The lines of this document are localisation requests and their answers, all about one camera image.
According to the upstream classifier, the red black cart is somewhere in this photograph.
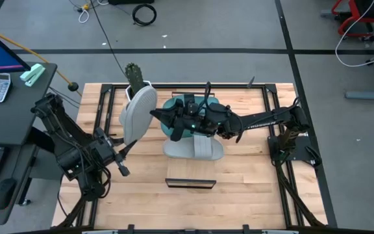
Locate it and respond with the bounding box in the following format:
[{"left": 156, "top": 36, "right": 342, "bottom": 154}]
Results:
[{"left": 319, "top": 0, "right": 374, "bottom": 42}]

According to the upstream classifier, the wooden shelf black metal frame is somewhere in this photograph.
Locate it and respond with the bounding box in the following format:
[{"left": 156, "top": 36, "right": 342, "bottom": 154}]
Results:
[{"left": 165, "top": 90, "right": 218, "bottom": 190}]

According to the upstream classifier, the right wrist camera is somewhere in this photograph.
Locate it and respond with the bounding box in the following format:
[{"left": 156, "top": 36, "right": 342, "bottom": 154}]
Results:
[{"left": 182, "top": 94, "right": 205, "bottom": 115}]

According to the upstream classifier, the black metal rig frame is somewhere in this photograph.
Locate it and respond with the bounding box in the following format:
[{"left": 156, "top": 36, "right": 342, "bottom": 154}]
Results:
[{"left": 52, "top": 83, "right": 329, "bottom": 234}]

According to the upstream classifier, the green cactus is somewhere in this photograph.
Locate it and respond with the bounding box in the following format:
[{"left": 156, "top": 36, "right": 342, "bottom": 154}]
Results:
[{"left": 124, "top": 62, "right": 147, "bottom": 95}]

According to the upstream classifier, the white square plant pot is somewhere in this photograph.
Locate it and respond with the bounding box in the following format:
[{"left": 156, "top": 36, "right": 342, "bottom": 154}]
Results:
[{"left": 125, "top": 80, "right": 154, "bottom": 101}]

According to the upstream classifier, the grey slide sandal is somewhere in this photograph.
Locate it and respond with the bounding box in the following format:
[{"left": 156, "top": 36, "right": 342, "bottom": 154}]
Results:
[
  {"left": 118, "top": 85, "right": 159, "bottom": 146},
  {"left": 162, "top": 134, "right": 225, "bottom": 161}
]

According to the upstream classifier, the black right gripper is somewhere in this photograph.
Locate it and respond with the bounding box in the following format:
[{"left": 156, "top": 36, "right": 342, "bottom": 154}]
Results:
[{"left": 149, "top": 104, "right": 213, "bottom": 143}]

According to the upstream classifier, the black computer mouse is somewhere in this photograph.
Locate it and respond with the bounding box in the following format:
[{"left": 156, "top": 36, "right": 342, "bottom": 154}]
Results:
[{"left": 0, "top": 177, "right": 18, "bottom": 211}]

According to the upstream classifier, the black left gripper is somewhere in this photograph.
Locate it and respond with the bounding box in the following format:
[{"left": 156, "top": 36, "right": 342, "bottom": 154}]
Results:
[{"left": 90, "top": 126, "right": 139, "bottom": 178}]

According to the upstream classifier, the short white looped cable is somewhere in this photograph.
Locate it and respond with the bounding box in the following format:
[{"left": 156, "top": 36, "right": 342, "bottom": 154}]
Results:
[{"left": 77, "top": 3, "right": 91, "bottom": 24}]

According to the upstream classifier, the teal bowl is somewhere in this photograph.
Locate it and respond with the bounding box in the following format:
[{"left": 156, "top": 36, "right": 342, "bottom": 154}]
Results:
[{"left": 162, "top": 95, "right": 221, "bottom": 118}]

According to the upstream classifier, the long black floor cable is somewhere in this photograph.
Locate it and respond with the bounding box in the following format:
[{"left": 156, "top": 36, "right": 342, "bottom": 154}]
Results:
[{"left": 89, "top": 0, "right": 128, "bottom": 79}]

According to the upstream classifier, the coiled black cable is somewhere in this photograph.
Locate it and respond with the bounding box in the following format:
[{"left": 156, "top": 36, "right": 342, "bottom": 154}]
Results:
[{"left": 131, "top": 3, "right": 158, "bottom": 27}]

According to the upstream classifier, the teal slide sandal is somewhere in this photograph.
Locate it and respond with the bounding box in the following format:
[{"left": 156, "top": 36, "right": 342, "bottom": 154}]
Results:
[{"left": 160, "top": 116, "right": 178, "bottom": 137}]

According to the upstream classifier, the grey furniture foot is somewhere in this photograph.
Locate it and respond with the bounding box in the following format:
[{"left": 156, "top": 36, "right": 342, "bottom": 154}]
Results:
[{"left": 344, "top": 50, "right": 374, "bottom": 101}]

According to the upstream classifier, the white floor cable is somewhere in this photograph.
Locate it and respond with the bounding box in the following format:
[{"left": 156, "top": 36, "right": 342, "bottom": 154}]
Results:
[{"left": 334, "top": 0, "right": 374, "bottom": 68}]

